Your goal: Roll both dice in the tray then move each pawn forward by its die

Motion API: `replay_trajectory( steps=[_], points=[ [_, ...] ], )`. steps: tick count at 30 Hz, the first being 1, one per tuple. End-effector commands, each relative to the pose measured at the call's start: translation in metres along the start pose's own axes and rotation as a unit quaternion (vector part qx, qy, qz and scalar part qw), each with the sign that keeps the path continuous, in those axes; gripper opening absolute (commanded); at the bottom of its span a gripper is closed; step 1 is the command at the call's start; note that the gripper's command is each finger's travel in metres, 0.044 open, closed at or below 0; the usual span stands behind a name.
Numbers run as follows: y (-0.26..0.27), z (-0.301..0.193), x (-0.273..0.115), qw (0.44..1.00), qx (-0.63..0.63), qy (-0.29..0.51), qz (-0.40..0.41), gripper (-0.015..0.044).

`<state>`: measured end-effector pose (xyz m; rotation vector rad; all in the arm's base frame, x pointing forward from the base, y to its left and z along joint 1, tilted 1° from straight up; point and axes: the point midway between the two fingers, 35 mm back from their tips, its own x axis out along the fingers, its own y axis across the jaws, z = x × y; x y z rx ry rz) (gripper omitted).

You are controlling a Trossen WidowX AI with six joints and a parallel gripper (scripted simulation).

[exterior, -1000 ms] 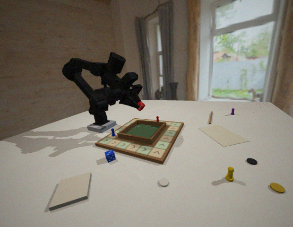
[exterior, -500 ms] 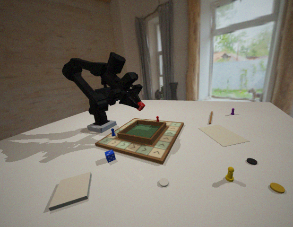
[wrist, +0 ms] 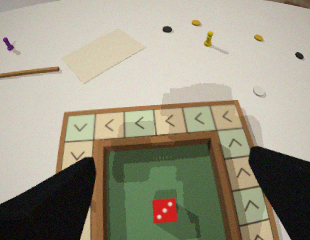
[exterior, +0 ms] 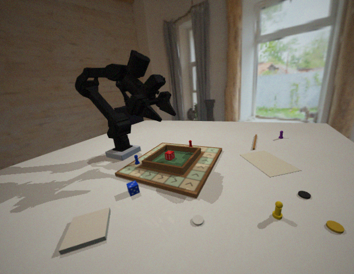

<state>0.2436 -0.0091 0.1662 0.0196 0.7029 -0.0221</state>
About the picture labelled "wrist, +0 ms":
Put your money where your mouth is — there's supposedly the yellow game pawn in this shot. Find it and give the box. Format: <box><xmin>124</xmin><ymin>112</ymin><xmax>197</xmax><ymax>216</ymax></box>
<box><xmin>204</xmin><ymin>31</ymin><xmax>214</xmax><ymax>47</ymax></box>

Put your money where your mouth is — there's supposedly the thin brown stick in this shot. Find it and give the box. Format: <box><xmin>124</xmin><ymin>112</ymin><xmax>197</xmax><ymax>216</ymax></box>
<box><xmin>0</xmin><ymin>67</ymin><xmax>60</xmax><ymax>77</ymax></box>

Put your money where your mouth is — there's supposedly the square wooden game board track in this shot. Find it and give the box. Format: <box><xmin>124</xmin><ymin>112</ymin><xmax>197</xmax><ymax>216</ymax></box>
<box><xmin>55</xmin><ymin>100</ymin><xmax>279</xmax><ymax>240</ymax></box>

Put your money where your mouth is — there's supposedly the black flat disc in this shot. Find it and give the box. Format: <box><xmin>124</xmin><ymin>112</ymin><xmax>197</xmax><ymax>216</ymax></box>
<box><xmin>295</xmin><ymin>52</ymin><xmax>303</xmax><ymax>60</ymax></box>
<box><xmin>163</xmin><ymin>25</ymin><xmax>172</xmax><ymax>32</ymax></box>

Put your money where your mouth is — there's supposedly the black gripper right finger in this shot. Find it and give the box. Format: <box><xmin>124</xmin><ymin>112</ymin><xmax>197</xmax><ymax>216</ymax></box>
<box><xmin>248</xmin><ymin>145</ymin><xmax>310</xmax><ymax>240</ymax></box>

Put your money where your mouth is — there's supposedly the yellow flat disc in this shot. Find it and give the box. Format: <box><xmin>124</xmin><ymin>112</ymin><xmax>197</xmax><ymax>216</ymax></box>
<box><xmin>192</xmin><ymin>20</ymin><xmax>200</xmax><ymax>25</ymax></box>
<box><xmin>255</xmin><ymin>35</ymin><xmax>263</xmax><ymax>41</ymax></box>

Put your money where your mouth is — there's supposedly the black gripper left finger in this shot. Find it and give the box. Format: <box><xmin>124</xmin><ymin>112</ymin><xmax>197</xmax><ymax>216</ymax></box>
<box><xmin>0</xmin><ymin>157</ymin><xmax>96</xmax><ymax>240</ymax></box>

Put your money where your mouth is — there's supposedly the green and cream board game track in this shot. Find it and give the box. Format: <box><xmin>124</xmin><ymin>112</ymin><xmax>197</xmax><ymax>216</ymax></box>
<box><xmin>60</xmin><ymin>104</ymin><xmax>275</xmax><ymax>240</ymax></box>

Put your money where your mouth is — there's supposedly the grey round disc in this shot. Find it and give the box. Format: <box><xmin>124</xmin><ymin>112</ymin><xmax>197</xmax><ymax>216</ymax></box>
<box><xmin>254</xmin><ymin>87</ymin><xmax>264</xmax><ymax>96</ymax></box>

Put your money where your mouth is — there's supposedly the purple pawn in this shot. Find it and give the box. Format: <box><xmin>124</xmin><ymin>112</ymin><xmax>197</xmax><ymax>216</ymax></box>
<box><xmin>3</xmin><ymin>37</ymin><xmax>14</xmax><ymax>51</ymax></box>

